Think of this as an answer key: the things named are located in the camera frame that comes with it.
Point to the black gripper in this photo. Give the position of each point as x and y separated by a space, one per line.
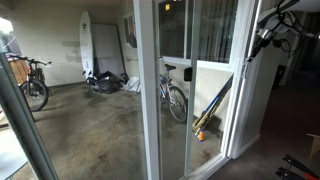
264 36

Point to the white sliding glass door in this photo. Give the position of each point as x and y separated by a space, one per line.
247 13

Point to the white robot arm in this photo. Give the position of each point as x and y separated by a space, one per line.
282 18

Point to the bundle of long poles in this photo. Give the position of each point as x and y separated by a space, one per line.
200 122

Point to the blue silver bicycle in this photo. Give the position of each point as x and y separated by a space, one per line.
173 96

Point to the orange bottle on patio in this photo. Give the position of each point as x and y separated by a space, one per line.
201 136

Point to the black garbage bag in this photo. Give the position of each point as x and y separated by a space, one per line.
107 83

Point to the white surfboard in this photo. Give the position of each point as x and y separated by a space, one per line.
86 44

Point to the red bicycle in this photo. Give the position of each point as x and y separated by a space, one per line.
31 80

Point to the white fixed door frame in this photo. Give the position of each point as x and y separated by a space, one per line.
145 18

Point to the red handled clamp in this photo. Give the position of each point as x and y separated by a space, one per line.
295 170

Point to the grey board leaning on wall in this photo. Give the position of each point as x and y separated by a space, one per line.
107 49

